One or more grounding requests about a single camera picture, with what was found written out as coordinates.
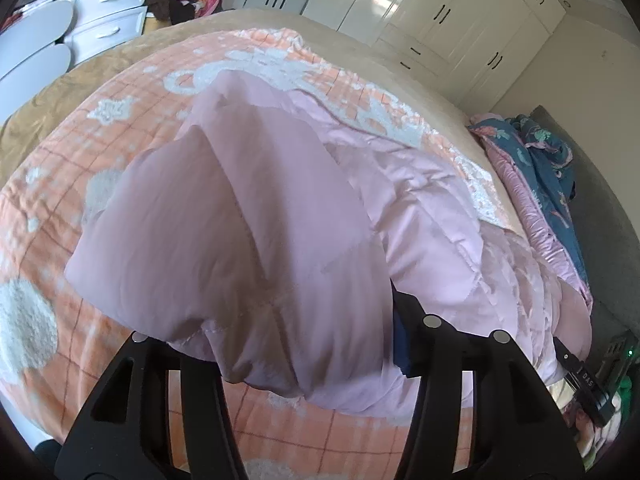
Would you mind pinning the white oval chair back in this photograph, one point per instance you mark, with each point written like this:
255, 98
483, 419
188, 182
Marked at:
31, 56

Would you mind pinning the white glossy wardrobe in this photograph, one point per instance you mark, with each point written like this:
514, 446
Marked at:
470, 51

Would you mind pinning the white drawer chest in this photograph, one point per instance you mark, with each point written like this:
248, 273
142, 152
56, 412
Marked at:
99, 25

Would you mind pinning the grey upholstered headboard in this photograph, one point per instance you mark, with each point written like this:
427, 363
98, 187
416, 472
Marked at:
609, 242

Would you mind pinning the orange white patterned blanket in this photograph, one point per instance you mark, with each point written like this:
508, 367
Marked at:
54, 346

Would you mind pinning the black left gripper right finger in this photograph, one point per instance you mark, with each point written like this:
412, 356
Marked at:
482, 411

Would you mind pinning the pink quilted jacket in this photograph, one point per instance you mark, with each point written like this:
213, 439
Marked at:
269, 237

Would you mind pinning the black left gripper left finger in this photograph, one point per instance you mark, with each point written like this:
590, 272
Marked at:
122, 431

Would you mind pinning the person's right hand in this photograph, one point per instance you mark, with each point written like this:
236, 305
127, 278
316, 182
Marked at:
588, 438

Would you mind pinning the blue pink floral duvet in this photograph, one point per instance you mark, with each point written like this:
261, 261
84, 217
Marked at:
536, 168

